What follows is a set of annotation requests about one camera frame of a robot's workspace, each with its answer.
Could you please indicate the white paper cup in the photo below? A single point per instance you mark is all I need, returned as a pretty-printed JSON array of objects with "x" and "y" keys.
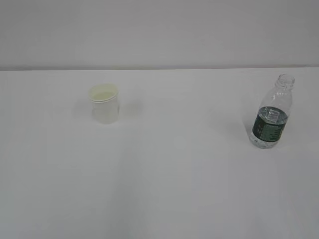
[{"x": 104, "y": 99}]

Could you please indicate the clear water bottle green label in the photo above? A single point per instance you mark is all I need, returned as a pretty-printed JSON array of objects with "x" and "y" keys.
[{"x": 273, "y": 113}]

